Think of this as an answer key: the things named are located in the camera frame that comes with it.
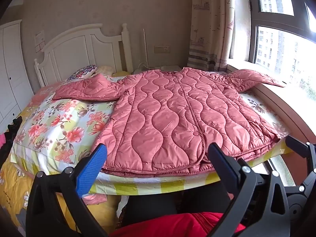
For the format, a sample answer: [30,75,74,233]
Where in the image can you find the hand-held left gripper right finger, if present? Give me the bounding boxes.
[207,142,290,237]

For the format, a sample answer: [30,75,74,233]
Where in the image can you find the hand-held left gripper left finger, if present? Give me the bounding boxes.
[25,143,109,237]

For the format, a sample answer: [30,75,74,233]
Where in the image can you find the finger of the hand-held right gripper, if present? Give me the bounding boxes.
[284,135,316,195]

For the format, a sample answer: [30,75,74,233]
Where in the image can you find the pink quilted jacket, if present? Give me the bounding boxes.
[52,67,287,178]

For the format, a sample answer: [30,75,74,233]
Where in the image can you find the window sill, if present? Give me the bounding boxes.
[226,64,316,144]

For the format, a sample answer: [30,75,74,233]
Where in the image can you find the floral bed sheet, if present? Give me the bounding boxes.
[11,74,295,200]

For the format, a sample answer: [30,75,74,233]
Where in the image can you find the person's black pants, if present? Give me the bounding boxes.
[121,183,237,228]

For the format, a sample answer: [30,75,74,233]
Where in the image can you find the person's red garment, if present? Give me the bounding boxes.
[110,212,247,237]

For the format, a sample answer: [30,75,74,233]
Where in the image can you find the yellow cartoon quilt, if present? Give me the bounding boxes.
[0,104,119,231]

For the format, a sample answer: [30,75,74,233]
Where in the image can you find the black garment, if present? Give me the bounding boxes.
[0,118,24,168]

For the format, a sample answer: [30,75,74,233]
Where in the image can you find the window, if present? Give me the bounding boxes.
[245,0,316,99]

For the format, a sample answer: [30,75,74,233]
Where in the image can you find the patterned round pillow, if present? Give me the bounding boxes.
[68,65,98,81]

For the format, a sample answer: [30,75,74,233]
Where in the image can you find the cream pillow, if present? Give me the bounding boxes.
[97,65,115,76]

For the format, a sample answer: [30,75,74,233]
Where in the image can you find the white bedside box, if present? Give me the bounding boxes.
[133,65,182,74]

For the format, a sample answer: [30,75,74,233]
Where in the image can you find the white bed headboard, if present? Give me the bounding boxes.
[34,23,134,88]

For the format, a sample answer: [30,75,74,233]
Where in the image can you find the white wardrobe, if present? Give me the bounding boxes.
[0,19,35,126]

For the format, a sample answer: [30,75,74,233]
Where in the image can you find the white pole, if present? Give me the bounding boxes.
[143,29,149,68]

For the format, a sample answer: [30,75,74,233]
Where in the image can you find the printed beige curtain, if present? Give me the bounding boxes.
[187,0,252,72]

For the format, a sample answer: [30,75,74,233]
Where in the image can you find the wall socket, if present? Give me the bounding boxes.
[154,45,171,54]

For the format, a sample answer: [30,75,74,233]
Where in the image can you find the paper wall notice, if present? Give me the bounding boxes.
[34,30,45,53]

